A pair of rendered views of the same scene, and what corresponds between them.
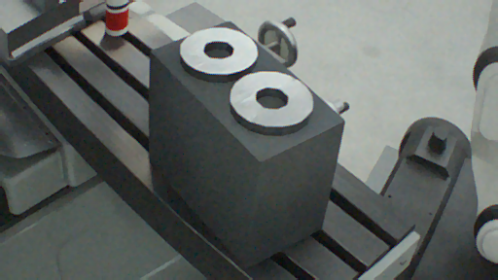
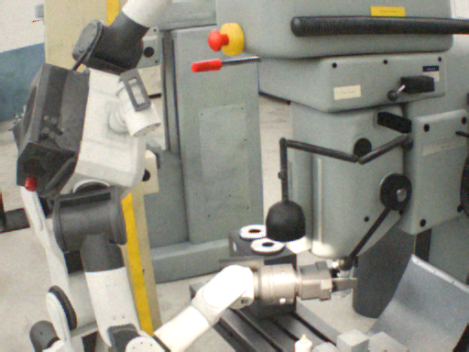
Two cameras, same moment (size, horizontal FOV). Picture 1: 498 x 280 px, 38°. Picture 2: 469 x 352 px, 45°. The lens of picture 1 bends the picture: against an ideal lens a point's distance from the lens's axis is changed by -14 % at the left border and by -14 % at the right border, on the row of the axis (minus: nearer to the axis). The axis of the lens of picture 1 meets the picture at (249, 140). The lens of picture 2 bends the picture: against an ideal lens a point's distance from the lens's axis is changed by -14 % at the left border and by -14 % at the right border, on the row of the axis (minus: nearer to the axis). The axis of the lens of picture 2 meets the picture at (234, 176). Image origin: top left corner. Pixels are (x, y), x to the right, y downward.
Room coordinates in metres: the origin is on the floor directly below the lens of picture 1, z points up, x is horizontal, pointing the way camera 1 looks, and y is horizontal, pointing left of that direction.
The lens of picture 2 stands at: (2.22, 0.58, 1.88)
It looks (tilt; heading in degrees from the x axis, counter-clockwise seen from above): 18 degrees down; 203
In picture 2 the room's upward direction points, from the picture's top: 3 degrees counter-clockwise
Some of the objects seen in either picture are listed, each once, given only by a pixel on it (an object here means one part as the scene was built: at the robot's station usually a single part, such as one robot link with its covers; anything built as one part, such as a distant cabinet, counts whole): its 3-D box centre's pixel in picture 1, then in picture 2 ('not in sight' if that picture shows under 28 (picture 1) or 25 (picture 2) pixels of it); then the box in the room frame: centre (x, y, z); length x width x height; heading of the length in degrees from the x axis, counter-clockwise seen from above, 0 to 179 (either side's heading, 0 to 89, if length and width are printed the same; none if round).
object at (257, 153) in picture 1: (238, 137); (262, 269); (0.72, 0.01, 1.06); 0.22 x 0.12 x 0.20; 41
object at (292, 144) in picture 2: not in sight; (324, 151); (1.26, 0.33, 1.58); 0.17 x 0.01 x 0.01; 65
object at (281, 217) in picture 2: not in sight; (285, 217); (1.22, 0.25, 1.44); 0.07 x 0.07 x 0.06
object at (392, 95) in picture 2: not in sight; (408, 87); (1.09, 0.46, 1.66); 0.12 x 0.04 x 0.04; 138
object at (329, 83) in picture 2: not in sight; (358, 69); (1.01, 0.35, 1.68); 0.34 x 0.24 x 0.10; 138
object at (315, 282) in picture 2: not in sight; (300, 283); (1.08, 0.24, 1.23); 0.13 x 0.12 x 0.10; 23
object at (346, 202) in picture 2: not in sight; (346, 173); (1.04, 0.32, 1.47); 0.21 x 0.19 x 0.32; 48
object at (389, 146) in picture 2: not in sight; (385, 148); (1.22, 0.43, 1.58); 0.17 x 0.01 x 0.01; 160
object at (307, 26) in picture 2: not in sight; (396, 25); (1.12, 0.45, 1.79); 0.45 x 0.04 x 0.04; 138
